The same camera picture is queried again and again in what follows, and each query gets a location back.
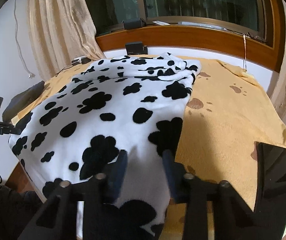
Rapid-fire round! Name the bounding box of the silver black charger device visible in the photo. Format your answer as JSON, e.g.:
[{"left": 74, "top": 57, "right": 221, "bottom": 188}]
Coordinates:
[{"left": 71, "top": 56, "right": 91, "bottom": 66}]

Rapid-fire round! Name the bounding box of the grey pillow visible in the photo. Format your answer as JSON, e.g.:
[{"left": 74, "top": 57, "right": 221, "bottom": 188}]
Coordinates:
[{"left": 2, "top": 81, "right": 45, "bottom": 123}]

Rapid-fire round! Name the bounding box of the yellow paw print blanket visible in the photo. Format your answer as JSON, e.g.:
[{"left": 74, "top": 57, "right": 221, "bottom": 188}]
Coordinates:
[{"left": 10, "top": 55, "right": 286, "bottom": 240}]

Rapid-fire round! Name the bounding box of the black-white cow print garment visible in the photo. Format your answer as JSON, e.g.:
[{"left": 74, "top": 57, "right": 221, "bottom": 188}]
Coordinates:
[{"left": 9, "top": 53, "right": 202, "bottom": 239}]

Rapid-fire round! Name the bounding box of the black box on sill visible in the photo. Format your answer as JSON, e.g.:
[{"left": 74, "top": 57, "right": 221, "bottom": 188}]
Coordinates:
[{"left": 122, "top": 18, "right": 146, "bottom": 30}]

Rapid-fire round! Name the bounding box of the beige curtain left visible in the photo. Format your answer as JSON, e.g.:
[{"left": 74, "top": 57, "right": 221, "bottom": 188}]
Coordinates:
[{"left": 27, "top": 0, "right": 104, "bottom": 81}]

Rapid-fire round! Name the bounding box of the black glossy phone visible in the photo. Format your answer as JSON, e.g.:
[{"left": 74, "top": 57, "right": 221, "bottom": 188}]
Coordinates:
[{"left": 254, "top": 142, "right": 286, "bottom": 222}]

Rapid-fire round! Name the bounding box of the white hanging cable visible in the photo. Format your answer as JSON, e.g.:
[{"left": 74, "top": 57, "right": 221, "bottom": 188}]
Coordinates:
[{"left": 13, "top": 0, "right": 36, "bottom": 79}]

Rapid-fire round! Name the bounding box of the black box below sill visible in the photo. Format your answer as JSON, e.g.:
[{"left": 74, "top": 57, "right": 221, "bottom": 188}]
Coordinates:
[{"left": 125, "top": 41, "right": 148, "bottom": 56}]

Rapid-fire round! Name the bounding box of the thin cord at sill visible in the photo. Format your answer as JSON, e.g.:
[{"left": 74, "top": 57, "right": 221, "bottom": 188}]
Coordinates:
[{"left": 242, "top": 33, "right": 248, "bottom": 71}]

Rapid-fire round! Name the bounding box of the white paper on sill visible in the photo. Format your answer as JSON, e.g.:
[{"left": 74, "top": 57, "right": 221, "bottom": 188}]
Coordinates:
[{"left": 153, "top": 21, "right": 170, "bottom": 26}]

